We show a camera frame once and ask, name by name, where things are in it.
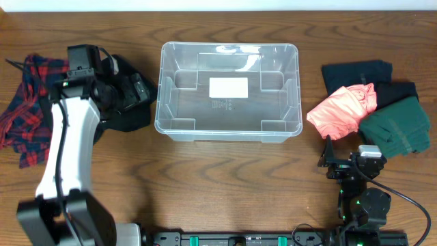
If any black garment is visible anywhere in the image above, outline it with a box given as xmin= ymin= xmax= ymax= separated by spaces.
xmin=94 ymin=54 xmax=157 ymax=143

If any pink garment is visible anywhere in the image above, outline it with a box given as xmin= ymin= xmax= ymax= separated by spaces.
xmin=307 ymin=83 xmax=377 ymax=140

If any red navy plaid shirt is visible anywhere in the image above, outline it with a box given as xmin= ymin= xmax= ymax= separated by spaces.
xmin=1 ymin=55 xmax=69 ymax=168

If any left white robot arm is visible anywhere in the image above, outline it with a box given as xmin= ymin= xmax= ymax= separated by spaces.
xmin=16 ymin=44 xmax=157 ymax=246

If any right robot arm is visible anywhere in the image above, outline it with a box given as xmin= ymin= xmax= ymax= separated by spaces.
xmin=318 ymin=136 xmax=391 ymax=246

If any dark green folded garment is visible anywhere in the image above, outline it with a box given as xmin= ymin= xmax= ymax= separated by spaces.
xmin=358 ymin=96 xmax=431 ymax=159

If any dark navy folded garment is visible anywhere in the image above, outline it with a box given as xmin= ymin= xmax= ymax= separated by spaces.
xmin=321 ymin=59 xmax=393 ymax=96

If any clear plastic storage bin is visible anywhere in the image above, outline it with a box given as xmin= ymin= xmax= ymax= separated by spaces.
xmin=154 ymin=42 xmax=303 ymax=143

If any black folded cloth right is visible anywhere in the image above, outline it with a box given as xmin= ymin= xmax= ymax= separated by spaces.
xmin=375 ymin=82 xmax=419 ymax=110

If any white label in bin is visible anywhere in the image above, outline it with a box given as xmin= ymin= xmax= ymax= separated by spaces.
xmin=209 ymin=77 xmax=249 ymax=98

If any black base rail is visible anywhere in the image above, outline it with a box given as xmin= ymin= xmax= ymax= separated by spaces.
xmin=141 ymin=231 xmax=409 ymax=246

